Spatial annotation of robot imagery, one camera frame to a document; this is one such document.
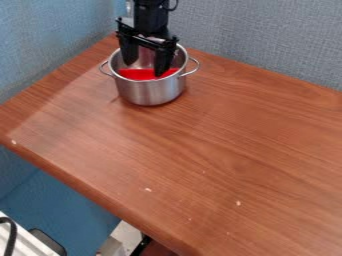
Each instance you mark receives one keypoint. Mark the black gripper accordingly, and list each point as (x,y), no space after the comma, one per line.
(146,29)

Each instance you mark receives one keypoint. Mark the red flat object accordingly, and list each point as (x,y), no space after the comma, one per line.
(144,74)

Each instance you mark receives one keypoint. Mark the silver metal pot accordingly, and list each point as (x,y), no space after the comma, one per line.
(150,92)

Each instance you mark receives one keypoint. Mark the black box on floor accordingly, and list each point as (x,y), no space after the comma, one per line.
(43,237)

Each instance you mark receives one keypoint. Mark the white ribbed radiator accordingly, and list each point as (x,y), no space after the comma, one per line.
(27,245)

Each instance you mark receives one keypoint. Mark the white table leg bracket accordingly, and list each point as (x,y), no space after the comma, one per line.
(122,241)

